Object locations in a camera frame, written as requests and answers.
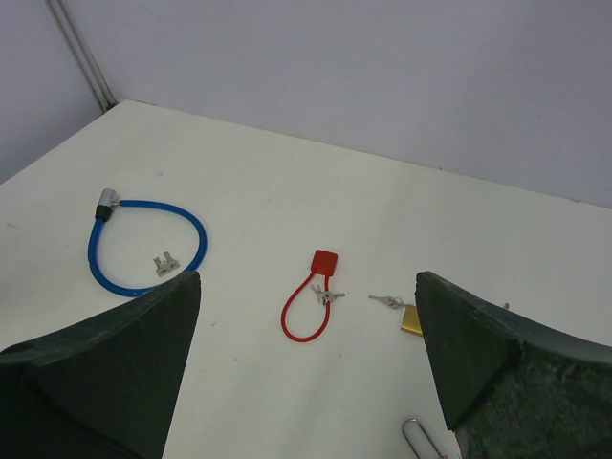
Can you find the long shackle brass padlock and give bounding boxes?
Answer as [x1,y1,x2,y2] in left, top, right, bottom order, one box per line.
[401,417,462,459]

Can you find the left aluminium frame post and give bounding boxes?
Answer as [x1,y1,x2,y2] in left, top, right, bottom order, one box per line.
[45,0,117,113]

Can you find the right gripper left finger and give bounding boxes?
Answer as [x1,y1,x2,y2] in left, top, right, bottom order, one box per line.
[1,272,201,458]

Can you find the red cable padlock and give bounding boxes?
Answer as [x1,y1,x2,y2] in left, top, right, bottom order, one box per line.
[280,249,339,343]

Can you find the silver keys of handled padlock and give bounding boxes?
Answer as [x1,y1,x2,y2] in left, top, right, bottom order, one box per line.
[369,295,405,310]

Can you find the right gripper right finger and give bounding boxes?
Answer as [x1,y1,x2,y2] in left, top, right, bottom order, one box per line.
[415,272,611,458]

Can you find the blue cable lock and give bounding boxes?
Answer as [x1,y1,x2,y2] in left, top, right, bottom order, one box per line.
[87,188,208,297]

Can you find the small brass padlock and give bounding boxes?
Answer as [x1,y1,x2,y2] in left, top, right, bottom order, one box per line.
[401,305,423,337]

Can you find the keys of red padlock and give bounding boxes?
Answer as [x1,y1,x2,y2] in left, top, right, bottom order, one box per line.
[311,285,344,306]

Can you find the keys of blue cable lock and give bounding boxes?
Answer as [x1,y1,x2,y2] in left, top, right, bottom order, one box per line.
[153,251,181,277]

